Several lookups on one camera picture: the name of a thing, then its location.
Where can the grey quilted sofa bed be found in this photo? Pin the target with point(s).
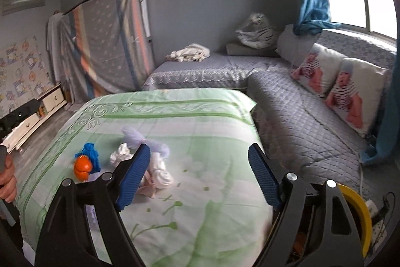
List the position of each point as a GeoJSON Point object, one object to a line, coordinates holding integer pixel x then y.
{"type": "Point", "coordinates": [295, 127]}

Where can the grey plain pillow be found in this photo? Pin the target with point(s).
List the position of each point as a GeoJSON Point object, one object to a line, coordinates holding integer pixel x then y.
{"type": "Point", "coordinates": [293, 48]}

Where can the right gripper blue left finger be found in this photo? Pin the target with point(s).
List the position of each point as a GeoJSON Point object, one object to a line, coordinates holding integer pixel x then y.
{"type": "Point", "coordinates": [128, 175]}

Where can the green floral bed quilt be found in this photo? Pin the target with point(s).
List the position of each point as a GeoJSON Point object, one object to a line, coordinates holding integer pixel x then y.
{"type": "Point", "coordinates": [198, 204]}

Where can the white crumpled tissue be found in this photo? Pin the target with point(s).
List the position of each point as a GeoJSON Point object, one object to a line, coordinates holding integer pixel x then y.
{"type": "Point", "coordinates": [123, 153]}

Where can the cartoon patterned wall mat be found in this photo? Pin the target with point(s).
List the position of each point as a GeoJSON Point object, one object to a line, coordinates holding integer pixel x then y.
{"type": "Point", "coordinates": [23, 75]}

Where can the striped sheet covered wardrobe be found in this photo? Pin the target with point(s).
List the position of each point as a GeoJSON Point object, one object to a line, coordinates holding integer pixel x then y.
{"type": "Point", "coordinates": [100, 47]}

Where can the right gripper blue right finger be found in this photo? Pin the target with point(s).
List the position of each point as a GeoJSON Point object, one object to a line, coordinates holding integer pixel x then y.
{"type": "Point", "coordinates": [264, 175]}

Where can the baby print pillow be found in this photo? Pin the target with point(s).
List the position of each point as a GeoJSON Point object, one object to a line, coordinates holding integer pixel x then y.
{"type": "Point", "coordinates": [356, 94]}
{"type": "Point", "coordinates": [318, 71]}

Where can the lilac tulle bundle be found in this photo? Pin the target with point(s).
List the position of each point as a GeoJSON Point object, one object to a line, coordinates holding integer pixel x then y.
{"type": "Point", "coordinates": [133, 138]}

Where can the white power strip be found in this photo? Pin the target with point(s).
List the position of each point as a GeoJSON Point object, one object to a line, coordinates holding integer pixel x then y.
{"type": "Point", "coordinates": [379, 232]}

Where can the pink crumpled paper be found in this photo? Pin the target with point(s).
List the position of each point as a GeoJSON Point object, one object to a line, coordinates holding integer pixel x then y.
{"type": "Point", "coordinates": [156, 177]}

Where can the baby print pillow near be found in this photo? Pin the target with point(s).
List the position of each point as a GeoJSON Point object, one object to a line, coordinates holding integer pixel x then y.
{"type": "Point", "coordinates": [356, 94]}

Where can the yellow rimmed trash bin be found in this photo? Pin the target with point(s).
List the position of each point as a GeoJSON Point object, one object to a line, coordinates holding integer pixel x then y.
{"type": "Point", "coordinates": [361, 216]}

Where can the cream crumpled cloth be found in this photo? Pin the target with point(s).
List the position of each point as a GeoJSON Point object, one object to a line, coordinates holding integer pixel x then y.
{"type": "Point", "coordinates": [191, 53]}

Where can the baby print pillow far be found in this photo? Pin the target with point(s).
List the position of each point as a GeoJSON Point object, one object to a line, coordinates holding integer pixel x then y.
{"type": "Point", "coordinates": [318, 71]}

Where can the whole orange peel ball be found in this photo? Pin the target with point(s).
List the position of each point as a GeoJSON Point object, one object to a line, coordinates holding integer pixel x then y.
{"type": "Point", "coordinates": [82, 168]}

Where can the person's left hand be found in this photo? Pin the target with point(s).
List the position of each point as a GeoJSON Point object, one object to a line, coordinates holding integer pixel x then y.
{"type": "Point", "coordinates": [8, 180]}

